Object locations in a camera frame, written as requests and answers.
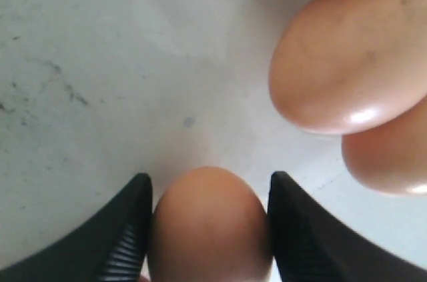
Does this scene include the brown egg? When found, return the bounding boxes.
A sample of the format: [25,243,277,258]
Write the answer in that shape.
[147,167,273,281]
[342,99,426,195]
[269,0,426,135]

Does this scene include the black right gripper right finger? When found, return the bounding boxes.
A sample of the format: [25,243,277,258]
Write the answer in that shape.
[268,171,426,282]

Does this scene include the clear plastic container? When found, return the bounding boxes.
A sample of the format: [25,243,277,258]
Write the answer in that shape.
[1,0,426,267]

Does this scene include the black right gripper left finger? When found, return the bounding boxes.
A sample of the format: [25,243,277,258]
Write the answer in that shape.
[1,173,153,281]

